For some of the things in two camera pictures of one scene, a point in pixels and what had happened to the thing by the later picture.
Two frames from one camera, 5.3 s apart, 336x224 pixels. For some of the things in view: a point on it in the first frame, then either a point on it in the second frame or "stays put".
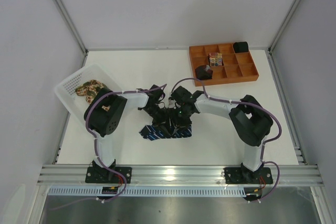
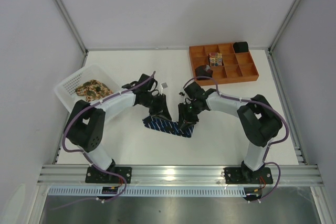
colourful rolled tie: x=216 y=59 stays put
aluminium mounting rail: x=178 y=176 stays put
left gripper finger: x=157 y=120 to x=158 y=114
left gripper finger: x=167 y=134 to x=165 y=112
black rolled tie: x=241 y=46 stays put
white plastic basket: x=77 y=105 stays put
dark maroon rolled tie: x=201 y=73 stays put
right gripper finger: x=175 y=130 to x=183 y=115
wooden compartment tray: x=228 y=66 stays put
